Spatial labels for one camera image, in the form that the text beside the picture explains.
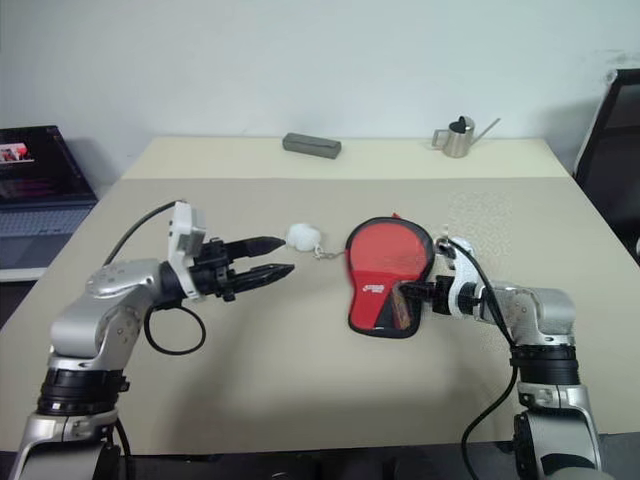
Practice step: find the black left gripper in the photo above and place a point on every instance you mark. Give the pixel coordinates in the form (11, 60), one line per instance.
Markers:
(212, 270)

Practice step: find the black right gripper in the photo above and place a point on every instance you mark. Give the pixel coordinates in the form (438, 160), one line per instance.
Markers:
(440, 295)

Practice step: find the white pom-pom zipper pull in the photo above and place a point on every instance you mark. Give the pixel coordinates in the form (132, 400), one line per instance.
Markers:
(302, 237)

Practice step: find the red table tennis paddle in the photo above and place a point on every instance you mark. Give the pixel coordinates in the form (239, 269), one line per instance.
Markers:
(385, 250)

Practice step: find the black red paddle case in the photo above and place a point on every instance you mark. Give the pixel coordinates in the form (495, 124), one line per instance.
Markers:
(365, 305)

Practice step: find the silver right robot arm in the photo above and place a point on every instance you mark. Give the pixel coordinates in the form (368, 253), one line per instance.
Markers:
(540, 310)

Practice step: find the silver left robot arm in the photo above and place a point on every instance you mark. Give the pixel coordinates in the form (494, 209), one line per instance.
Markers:
(100, 310)

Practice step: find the grey rectangular box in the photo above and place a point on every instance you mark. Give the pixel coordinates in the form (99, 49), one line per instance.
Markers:
(310, 146)

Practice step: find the small metal watering can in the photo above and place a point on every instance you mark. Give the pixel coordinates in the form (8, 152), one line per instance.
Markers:
(460, 142)

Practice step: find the open laptop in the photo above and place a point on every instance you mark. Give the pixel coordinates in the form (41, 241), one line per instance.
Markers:
(40, 220)

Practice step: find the black mesh office chair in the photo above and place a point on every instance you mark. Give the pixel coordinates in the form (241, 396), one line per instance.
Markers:
(620, 160)

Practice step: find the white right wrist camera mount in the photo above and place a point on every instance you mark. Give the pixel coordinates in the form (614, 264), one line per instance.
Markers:
(465, 270)

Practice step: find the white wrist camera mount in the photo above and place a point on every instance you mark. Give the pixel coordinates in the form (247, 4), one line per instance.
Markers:
(465, 270)
(181, 225)

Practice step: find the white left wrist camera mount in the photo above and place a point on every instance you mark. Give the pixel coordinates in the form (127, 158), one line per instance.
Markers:
(181, 225)

